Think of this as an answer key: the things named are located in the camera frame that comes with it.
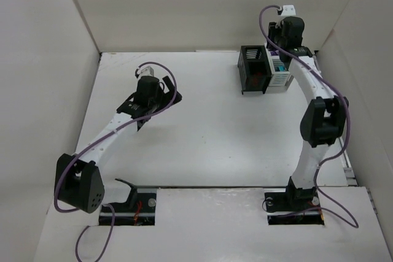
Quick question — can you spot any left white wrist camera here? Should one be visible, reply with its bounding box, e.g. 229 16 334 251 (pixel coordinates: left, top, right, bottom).
134 66 155 79

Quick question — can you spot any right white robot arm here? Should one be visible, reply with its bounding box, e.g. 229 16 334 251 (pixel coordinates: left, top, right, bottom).
265 17 349 213

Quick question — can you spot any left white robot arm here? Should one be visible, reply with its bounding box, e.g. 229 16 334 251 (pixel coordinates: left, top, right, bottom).
55 75 182 214

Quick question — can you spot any purple lego plate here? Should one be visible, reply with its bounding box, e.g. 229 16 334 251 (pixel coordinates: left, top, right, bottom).
279 52 292 63

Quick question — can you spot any black slatted container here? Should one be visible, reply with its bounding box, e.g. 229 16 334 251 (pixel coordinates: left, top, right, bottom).
237 45 271 94

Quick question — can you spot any white slatted container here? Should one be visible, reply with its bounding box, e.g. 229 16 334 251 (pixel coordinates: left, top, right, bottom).
265 43 293 93

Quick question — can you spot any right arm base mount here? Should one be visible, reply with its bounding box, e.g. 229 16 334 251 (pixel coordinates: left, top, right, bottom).
262 191 324 225

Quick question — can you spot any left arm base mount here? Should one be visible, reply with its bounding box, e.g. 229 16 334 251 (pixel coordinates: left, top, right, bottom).
111 191 157 226

